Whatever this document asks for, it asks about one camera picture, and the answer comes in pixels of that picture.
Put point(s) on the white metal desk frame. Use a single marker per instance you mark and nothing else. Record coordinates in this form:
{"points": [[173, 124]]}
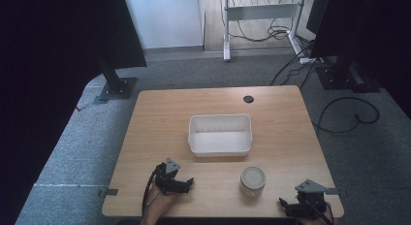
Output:
{"points": [[261, 11]]}

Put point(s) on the black curtain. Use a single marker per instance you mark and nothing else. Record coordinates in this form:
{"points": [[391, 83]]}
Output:
{"points": [[371, 34], [48, 73]]}

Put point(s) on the grey metal table bracket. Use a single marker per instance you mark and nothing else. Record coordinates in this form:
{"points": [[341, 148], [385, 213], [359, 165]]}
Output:
{"points": [[332, 191], [110, 192]]}

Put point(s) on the person's left hand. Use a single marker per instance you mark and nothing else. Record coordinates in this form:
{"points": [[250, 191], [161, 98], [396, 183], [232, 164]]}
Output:
{"points": [[159, 204]]}

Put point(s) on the black stand with base plate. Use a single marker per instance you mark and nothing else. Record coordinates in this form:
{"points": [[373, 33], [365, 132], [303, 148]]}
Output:
{"points": [[114, 86]]}

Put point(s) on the white power strip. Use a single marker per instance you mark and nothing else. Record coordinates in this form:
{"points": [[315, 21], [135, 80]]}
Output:
{"points": [[309, 60]]}

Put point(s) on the person's right hand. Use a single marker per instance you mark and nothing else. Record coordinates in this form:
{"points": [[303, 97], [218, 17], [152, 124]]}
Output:
{"points": [[326, 218]]}

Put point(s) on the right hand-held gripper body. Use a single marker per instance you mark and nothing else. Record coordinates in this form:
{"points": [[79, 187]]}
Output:
{"points": [[310, 194]]}

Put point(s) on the white plastic bin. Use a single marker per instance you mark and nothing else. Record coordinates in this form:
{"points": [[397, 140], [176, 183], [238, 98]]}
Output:
{"points": [[220, 141]]}

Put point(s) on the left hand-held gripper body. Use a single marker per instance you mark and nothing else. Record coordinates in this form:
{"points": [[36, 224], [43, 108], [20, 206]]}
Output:
{"points": [[168, 179]]}

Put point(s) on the black stand base plate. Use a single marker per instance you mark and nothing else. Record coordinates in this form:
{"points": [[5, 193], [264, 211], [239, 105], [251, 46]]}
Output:
{"points": [[345, 78]]}

